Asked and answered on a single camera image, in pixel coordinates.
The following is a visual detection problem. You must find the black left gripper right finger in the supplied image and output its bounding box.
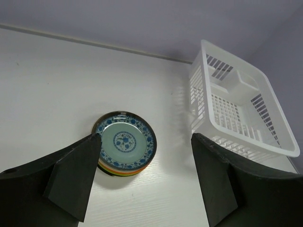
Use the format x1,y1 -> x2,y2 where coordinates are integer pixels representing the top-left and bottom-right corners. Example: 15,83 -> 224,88
191,133 -> 303,227

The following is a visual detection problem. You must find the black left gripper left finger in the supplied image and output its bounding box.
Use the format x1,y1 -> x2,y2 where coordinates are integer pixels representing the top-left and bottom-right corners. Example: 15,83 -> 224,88
0,134 -> 101,227

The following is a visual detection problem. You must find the orange plate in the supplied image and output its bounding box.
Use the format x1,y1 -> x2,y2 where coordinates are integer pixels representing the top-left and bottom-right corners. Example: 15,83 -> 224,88
98,160 -> 147,177

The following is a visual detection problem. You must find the dark grey-green plate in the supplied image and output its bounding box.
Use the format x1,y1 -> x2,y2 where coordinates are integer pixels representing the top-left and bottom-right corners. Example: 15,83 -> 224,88
92,111 -> 157,171

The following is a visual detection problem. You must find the white plastic dish rack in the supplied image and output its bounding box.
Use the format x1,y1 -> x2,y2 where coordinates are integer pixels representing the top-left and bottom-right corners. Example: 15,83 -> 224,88
189,40 -> 300,163

